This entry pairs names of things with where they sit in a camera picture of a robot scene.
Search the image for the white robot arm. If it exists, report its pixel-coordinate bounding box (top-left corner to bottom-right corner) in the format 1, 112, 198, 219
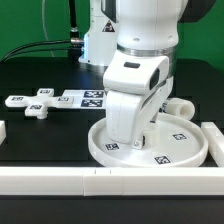
79, 0, 216, 148

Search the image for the white right fence rail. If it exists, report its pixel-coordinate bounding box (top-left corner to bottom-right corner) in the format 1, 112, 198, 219
201, 122, 224, 168

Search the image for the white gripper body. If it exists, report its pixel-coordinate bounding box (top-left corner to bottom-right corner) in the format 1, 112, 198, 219
103, 51, 170, 144

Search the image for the black vertical cable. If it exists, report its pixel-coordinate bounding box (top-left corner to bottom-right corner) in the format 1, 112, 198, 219
68, 0, 80, 38

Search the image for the white fence rail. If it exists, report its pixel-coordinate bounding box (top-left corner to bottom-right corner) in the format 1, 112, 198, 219
0, 167, 224, 196
201, 122, 224, 168
0, 121, 6, 145

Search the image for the white cross-shaped table base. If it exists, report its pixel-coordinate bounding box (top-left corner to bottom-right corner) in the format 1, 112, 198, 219
5, 88, 74, 119

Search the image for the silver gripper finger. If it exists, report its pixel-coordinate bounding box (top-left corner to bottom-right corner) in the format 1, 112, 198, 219
132, 132, 146, 149

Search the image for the white left fence rail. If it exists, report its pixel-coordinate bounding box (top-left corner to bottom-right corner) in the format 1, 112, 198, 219
0, 121, 6, 145

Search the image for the white marker sheet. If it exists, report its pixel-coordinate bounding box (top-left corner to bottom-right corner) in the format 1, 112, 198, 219
63, 90, 106, 109

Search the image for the thin white cable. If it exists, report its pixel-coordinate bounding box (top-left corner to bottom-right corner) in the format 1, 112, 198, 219
41, 0, 55, 58

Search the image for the black cable with connector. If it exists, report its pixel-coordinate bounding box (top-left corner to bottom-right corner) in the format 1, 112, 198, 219
0, 37, 85, 64

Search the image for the white front fence rail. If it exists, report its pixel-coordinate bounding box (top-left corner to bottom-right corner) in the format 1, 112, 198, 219
0, 167, 224, 196

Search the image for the white round table top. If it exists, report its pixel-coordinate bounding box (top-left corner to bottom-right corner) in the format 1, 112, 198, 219
88, 113, 208, 168

